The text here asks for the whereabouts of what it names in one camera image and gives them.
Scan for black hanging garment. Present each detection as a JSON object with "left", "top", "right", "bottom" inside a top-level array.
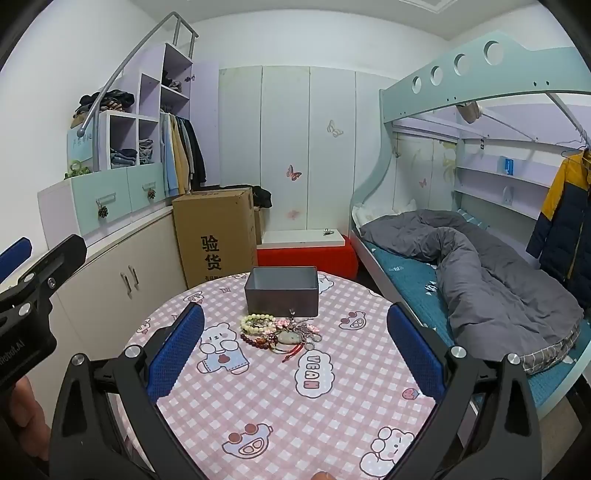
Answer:
[{"left": 185, "top": 117, "right": 208, "bottom": 188}]

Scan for yellow and navy jacket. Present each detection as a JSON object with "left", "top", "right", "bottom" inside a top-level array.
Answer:
[{"left": 525, "top": 148, "right": 591, "bottom": 320}]

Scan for red stool with white top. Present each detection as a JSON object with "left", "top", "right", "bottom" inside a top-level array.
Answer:
[{"left": 256, "top": 229, "right": 359, "bottom": 280}]

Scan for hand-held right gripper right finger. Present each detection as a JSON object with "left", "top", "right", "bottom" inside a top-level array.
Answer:
[{"left": 387, "top": 302, "right": 543, "bottom": 480}]

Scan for mint bunk bed frame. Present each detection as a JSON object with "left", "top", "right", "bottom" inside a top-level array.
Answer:
[{"left": 349, "top": 30, "right": 591, "bottom": 422}]

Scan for grey metal handrail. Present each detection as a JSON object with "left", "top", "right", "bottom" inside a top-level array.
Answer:
[{"left": 76, "top": 12, "right": 199, "bottom": 172}]

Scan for light blue hanging garment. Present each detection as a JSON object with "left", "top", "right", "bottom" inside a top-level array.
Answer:
[{"left": 161, "top": 113, "right": 180, "bottom": 197}]

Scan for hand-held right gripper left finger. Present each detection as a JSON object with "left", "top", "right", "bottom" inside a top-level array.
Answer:
[{"left": 48, "top": 302, "right": 206, "bottom": 480}]

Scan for grey duvet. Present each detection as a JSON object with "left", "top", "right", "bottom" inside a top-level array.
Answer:
[{"left": 359, "top": 210, "right": 585, "bottom": 359}]

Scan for mint drawer unit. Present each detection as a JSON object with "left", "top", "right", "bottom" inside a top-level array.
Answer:
[{"left": 38, "top": 161, "right": 172, "bottom": 246}]

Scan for grey checked pillow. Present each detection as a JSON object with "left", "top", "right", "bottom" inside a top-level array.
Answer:
[{"left": 521, "top": 331, "right": 583, "bottom": 376}]

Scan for beige cabinet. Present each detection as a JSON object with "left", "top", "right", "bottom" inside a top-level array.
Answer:
[{"left": 46, "top": 207, "right": 191, "bottom": 386}]

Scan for pink checked cartoon tablecloth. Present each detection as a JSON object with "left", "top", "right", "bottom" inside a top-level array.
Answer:
[{"left": 113, "top": 271, "right": 438, "bottom": 480}]

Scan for person's left hand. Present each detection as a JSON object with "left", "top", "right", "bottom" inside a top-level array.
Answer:
[{"left": 7, "top": 376, "right": 52, "bottom": 462}]

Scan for pile of dark clothes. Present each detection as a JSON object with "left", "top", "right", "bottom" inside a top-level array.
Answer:
[{"left": 75, "top": 89, "right": 136, "bottom": 117}]

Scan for lavender stair shelf unit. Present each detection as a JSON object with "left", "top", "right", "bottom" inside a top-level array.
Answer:
[{"left": 95, "top": 43, "right": 221, "bottom": 195}]

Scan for yellow hanging garment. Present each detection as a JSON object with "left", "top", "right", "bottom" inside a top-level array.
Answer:
[{"left": 172, "top": 115, "right": 192, "bottom": 195}]

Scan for large cardboard box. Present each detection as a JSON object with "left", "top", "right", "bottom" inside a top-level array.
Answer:
[{"left": 172, "top": 187, "right": 258, "bottom": 289}]

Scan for white wardrobe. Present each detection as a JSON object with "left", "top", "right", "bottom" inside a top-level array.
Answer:
[{"left": 217, "top": 65, "right": 387, "bottom": 232}]

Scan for folded jeans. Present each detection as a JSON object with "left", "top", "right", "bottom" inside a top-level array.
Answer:
[{"left": 109, "top": 147, "right": 139, "bottom": 168}]

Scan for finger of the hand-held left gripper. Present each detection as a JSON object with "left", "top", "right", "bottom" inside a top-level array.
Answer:
[
  {"left": 0, "top": 237, "right": 33, "bottom": 283},
  {"left": 31, "top": 234, "right": 88, "bottom": 298}
]

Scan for white pillow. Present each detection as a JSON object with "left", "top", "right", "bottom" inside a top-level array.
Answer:
[{"left": 353, "top": 198, "right": 417, "bottom": 228}]

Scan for dark red bead bracelet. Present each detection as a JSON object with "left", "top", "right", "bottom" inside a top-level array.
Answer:
[{"left": 239, "top": 331, "right": 279, "bottom": 352}]

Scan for dark metal tin box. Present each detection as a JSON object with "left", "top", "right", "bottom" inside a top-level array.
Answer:
[{"left": 244, "top": 266, "right": 320, "bottom": 319}]

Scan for pale green bead bracelet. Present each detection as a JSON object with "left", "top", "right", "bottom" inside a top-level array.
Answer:
[{"left": 239, "top": 313, "right": 278, "bottom": 334}]

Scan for teal bed sheet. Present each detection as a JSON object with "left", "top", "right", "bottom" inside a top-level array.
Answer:
[{"left": 370, "top": 208, "right": 591, "bottom": 412}]

